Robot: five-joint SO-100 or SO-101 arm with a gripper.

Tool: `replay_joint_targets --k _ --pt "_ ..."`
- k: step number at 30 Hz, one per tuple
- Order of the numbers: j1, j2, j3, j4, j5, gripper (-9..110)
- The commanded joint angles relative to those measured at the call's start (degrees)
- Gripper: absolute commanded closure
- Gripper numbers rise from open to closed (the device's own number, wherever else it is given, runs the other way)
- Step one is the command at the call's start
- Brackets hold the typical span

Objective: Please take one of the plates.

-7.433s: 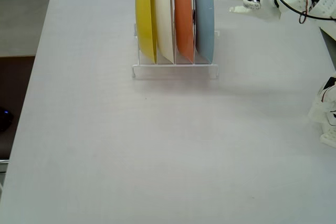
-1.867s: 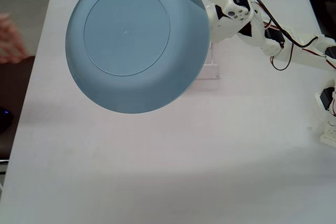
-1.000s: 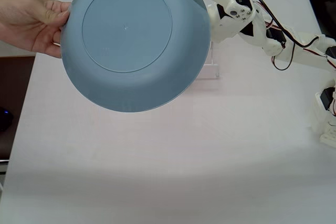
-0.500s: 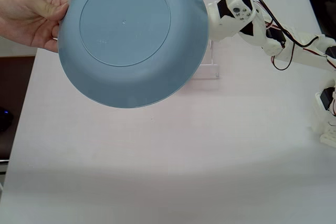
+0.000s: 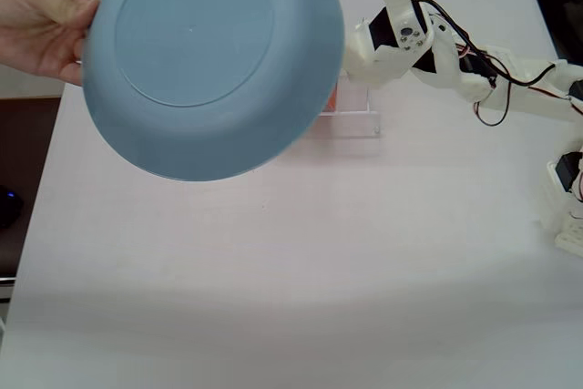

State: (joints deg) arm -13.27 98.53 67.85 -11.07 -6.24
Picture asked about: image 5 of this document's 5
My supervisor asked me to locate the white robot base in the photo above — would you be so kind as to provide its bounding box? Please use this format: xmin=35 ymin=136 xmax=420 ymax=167
xmin=554 ymin=224 xmax=583 ymax=257

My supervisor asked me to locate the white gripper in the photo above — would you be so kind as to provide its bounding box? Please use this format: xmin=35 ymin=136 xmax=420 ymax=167
xmin=343 ymin=0 xmax=462 ymax=89

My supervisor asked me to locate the white metal frame piece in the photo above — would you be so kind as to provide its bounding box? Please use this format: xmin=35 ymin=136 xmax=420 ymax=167
xmin=0 ymin=275 xmax=17 ymax=302

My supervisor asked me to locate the person's right hand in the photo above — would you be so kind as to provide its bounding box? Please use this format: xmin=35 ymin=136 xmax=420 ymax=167
xmin=0 ymin=0 xmax=107 ymax=87

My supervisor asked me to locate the black servo cable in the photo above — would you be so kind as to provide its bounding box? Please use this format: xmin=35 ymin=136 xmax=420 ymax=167
xmin=416 ymin=0 xmax=559 ymax=127

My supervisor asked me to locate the clear acrylic plate rack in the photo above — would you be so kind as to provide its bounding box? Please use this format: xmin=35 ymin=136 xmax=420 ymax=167
xmin=313 ymin=74 xmax=383 ymax=138

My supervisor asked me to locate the blue plate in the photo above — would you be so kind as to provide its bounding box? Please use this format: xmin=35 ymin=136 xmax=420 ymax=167
xmin=81 ymin=0 xmax=346 ymax=182

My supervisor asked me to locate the black computer mouse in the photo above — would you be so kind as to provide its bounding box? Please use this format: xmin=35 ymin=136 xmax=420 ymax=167
xmin=0 ymin=183 xmax=25 ymax=230

